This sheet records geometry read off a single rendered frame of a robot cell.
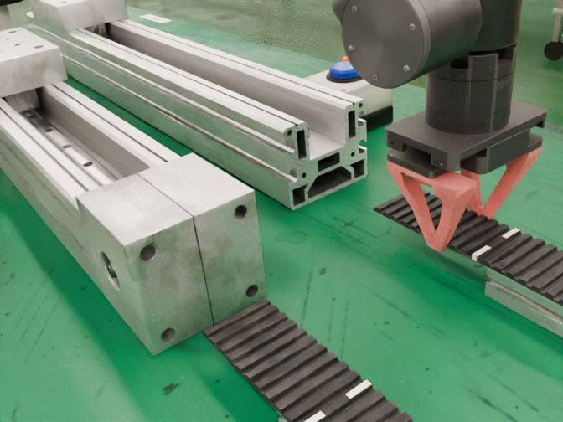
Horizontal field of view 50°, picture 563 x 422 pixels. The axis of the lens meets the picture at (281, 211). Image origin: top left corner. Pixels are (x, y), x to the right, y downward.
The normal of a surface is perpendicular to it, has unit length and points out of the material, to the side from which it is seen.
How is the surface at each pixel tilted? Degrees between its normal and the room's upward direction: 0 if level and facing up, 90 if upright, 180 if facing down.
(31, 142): 0
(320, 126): 90
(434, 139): 0
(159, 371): 0
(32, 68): 90
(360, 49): 90
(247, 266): 90
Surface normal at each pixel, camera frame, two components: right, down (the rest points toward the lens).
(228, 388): -0.09, -0.86
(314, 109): -0.80, 0.36
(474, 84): -0.19, 0.51
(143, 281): 0.59, 0.36
